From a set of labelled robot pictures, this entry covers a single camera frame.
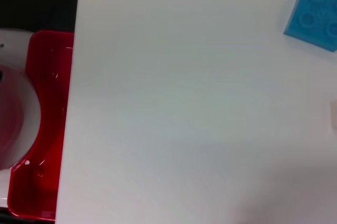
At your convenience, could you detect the white two-stud brick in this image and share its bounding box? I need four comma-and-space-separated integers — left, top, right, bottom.
330, 101, 337, 130

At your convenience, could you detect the red glossy base panel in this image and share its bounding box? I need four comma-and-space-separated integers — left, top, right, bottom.
7, 30, 75, 219

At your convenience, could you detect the blue square plate brick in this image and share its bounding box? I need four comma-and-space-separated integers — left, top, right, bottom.
283, 0, 337, 53

